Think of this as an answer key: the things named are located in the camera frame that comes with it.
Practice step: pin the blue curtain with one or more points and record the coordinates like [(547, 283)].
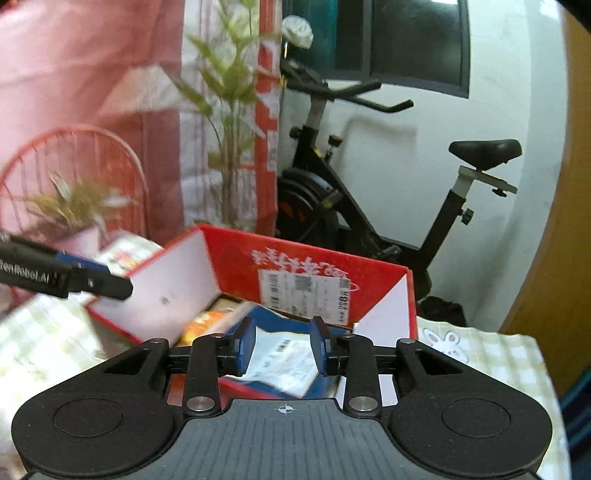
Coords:
[(579, 424)]

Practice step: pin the wooden door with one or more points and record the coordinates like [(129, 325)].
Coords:
[(568, 230)]

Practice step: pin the orange snack packet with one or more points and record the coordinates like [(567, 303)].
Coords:
[(207, 324)]

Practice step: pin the black bag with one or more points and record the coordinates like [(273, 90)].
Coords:
[(443, 311)]

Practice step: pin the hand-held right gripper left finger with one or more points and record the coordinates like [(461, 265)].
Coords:
[(244, 347)]

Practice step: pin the pink curtain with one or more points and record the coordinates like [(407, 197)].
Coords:
[(69, 69)]

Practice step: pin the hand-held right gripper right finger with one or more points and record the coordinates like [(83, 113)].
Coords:
[(318, 347)]

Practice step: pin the blue packet with white label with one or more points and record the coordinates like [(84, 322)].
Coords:
[(295, 323)]

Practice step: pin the colourful printed box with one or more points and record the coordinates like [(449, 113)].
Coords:
[(129, 254)]

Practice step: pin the checked bunny print tablecloth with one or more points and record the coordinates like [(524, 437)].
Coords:
[(498, 355)]

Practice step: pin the small plant in pink pot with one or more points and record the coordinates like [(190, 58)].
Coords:
[(74, 207)]

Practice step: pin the dark framed window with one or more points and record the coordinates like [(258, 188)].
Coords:
[(415, 41)]

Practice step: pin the tall artificial green plant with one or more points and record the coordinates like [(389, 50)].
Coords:
[(231, 92)]

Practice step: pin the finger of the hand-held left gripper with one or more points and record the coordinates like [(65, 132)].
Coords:
[(81, 262), (108, 285)]

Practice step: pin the red strawberry cardboard box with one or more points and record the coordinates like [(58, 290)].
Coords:
[(231, 258)]

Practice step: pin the red and white hanging banner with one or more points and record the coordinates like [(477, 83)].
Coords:
[(267, 138)]

